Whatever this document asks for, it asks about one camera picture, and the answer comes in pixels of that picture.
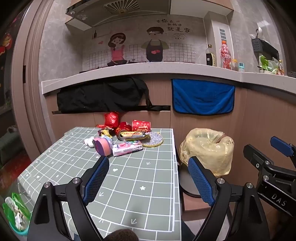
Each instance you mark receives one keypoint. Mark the red paper cup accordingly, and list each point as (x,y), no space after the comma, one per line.
(140,125)

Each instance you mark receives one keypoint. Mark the speckled stone counter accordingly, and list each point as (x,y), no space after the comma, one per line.
(161,70)

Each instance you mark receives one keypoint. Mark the pink tape roll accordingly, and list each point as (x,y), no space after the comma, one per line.
(104,146)

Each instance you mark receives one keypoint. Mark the green white plastic bag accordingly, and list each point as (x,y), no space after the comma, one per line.
(266,63)

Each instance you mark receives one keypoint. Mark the cartoon couple wall poster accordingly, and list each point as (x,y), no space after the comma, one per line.
(136,41)

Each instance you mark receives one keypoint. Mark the red drink bottle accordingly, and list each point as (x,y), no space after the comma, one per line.
(225,55)

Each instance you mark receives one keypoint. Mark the blue towel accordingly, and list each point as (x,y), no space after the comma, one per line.
(201,97)

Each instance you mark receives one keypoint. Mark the sparkly round yellow-rimmed coaster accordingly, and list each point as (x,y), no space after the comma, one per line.
(152,140)

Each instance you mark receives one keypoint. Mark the beige door frame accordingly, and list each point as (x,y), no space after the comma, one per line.
(30,92)

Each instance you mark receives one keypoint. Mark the green grid tablecloth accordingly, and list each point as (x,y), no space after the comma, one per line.
(129,176)

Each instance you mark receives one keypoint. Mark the yellow plastic bin bag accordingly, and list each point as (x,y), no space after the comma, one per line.
(203,153)

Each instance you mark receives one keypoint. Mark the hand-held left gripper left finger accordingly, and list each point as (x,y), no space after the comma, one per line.
(98,176)

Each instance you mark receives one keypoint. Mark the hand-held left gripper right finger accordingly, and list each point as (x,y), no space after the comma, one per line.
(200,180)

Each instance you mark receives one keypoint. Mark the wooden base cabinet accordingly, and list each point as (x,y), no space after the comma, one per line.
(159,97)

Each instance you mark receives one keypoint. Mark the black door latch plate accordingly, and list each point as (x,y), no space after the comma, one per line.
(24,71)

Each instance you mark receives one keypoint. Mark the grey round stool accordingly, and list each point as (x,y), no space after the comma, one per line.
(187,183)

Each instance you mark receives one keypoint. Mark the teal cap jar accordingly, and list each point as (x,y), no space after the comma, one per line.
(241,67)

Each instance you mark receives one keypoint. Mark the steel range hood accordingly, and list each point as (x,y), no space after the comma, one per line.
(115,11)

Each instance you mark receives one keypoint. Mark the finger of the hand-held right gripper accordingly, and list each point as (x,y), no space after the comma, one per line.
(281,142)
(252,154)

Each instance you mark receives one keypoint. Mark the red crumpled foil bag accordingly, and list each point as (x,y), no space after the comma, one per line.
(111,119)

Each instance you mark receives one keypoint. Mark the small orange cap bottle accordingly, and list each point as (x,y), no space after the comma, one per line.
(234,66)

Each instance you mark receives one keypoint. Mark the red drink can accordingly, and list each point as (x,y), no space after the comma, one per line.
(123,127)

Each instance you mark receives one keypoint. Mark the red door decoration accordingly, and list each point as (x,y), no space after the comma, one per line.
(5,44)

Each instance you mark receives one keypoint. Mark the dark soy sauce bottle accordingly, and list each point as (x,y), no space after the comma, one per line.
(210,59)

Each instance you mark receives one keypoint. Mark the black cloth bag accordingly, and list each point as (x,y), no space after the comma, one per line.
(101,95)

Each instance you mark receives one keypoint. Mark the dark scouring pad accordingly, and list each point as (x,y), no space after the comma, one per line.
(291,73)

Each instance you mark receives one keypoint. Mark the dark brown fuzzy cloth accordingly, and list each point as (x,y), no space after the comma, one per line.
(121,235)

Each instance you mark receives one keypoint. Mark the pink white tissue packet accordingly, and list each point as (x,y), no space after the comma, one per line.
(126,148)

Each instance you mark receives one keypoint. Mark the bright green plastic bag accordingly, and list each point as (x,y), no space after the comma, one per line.
(16,201)

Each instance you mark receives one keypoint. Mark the red gold snack wrapper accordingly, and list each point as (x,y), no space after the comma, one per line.
(105,132)

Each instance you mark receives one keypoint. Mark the yellow snack bar packet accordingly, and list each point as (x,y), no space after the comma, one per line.
(134,134)

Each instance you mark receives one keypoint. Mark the white fluffy cloth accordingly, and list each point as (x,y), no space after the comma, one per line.
(89,141)

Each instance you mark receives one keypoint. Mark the white water heater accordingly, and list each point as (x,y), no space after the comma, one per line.
(217,34)

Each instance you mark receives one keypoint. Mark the black perforated wall rack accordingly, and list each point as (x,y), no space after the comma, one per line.
(256,45)

